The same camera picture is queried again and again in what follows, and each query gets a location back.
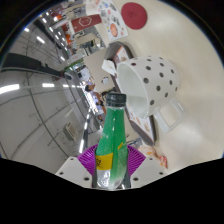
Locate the ceiling air conditioner unit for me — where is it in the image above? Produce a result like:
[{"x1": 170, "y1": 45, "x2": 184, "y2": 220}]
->
[{"x1": 62, "y1": 121, "x2": 79, "y2": 142}]

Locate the group of ceiling lights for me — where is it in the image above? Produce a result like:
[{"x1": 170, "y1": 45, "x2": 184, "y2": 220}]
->
[{"x1": 0, "y1": 13, "x2": 88, "y2": 154}]

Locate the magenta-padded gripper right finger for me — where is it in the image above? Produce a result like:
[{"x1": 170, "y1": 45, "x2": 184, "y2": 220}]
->
[{"x1": 125, "y1": 144, "x2": 168, "y2": 188}]

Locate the flat round red coaster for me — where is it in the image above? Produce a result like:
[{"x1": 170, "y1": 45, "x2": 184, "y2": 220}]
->
[{"x1": 120, "y1": 1, "x2": 148, "y2": 30}]

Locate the colourful printed flyer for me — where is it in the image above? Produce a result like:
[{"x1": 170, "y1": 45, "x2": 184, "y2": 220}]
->
[{"x1": 96, "y1": 0, "x2": 129, "y2": 42}]

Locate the crumpled white napkin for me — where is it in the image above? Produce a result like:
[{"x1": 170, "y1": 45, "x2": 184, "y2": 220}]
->
[{"x1": 100, "y1": 59, "x2": 118, "y2": 77}]

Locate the small red sauce packet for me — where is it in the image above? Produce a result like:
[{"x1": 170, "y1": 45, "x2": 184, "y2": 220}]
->
[{"x1": 158, "y1": 156, "x2": 168, "y2": 169}]

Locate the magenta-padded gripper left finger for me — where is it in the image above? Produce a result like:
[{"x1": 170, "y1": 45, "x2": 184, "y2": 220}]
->
[{"x1": 54, "y1": 143, "x2": 100, "y2": 188}]

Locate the white polka-dot mug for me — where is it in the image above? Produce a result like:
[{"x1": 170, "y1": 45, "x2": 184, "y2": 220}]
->
[{"x1": 115, "y1": 55, "x2": 185, "y2": 134}]

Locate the person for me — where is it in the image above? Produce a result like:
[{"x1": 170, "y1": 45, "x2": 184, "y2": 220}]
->
[{"x1": 84, "y1": 83, "x2": 108, "y2": 114}]

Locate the beige chair with round hole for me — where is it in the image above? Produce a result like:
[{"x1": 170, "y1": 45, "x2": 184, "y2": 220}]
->
[{"x1": 82, "y1": 49, "x2": 116, "y2": 93}]

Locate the green drink bottle black cap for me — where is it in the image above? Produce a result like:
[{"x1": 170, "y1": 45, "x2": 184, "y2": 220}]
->
[{"x1": 94, "y1": 92, "x2": 131, "y2": 191}]

